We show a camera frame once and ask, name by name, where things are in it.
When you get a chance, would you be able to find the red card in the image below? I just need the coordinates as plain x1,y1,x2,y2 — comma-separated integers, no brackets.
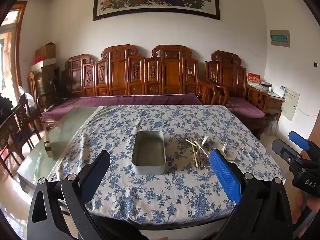
247,71,261,84

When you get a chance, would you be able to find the white and blue box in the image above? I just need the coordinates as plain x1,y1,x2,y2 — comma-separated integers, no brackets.
271,84,286,97

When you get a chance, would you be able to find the wooden chopstick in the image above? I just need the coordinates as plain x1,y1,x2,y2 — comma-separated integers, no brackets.
190,137,199,157
196,152,207,167
194,132,202,167
185,138,200,168

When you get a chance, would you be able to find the small purple seat cushion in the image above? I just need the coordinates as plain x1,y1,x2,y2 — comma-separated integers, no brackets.
225,97,266,119

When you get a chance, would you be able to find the black bag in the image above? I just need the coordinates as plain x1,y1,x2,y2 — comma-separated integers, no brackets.
0,93,18,126

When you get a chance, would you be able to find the carved wooden armchair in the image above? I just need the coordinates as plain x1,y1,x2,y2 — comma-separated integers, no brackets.
197,50,271,132

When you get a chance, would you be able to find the long purple seat cushion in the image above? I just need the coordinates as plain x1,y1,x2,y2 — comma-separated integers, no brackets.
41,92,204,121

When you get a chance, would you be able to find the wooden brush black band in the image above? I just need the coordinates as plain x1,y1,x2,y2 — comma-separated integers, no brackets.
43,127,54,158

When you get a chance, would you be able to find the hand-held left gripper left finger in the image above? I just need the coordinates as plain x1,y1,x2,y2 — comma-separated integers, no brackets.
26,151,111,240

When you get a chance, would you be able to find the wooden door frame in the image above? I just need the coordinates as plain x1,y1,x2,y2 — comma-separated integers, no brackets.
0,1,28,98

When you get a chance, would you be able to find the white plastic knife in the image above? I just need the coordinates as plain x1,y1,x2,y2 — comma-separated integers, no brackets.
194,142,213,157

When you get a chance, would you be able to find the blue floral tablecloth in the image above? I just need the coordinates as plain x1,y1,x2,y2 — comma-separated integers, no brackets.
47,104,286,225

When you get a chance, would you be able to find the brown cardboard box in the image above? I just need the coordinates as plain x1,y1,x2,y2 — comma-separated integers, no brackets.
35,42,57,59

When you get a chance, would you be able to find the grey plastic bag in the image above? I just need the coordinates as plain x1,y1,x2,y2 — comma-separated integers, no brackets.
264,115,281,136

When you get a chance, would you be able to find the long carved wooden sofa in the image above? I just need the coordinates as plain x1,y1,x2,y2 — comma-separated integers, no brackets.
61,44,205,105

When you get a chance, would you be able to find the wooden side table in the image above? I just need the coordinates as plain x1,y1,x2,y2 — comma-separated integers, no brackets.
246,82,286,117

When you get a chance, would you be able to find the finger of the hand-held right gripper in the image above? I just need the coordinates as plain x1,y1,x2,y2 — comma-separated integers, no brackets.
288,131,320,160
272,139,313,170

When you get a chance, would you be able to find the grey wall panel green label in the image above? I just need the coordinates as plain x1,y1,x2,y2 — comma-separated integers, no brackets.
270,30,291,48

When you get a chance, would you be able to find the white plastic bag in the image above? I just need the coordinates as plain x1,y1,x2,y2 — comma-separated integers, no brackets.
18,86,37,111

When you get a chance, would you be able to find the person's dark clothing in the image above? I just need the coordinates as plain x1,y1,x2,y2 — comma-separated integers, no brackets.
91,214,157,240

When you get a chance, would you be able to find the rectangular metal tin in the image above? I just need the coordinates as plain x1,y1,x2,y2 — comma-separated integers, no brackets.
132,130,167,176

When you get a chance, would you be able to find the person's right hand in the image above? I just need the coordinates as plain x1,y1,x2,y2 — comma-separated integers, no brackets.
291,194,320,225

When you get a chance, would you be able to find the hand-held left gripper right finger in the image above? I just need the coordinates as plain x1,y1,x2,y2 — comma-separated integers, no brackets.
209,149,293,240

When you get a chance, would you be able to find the wooden dining chair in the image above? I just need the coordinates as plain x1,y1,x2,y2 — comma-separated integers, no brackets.
0,99,43,178

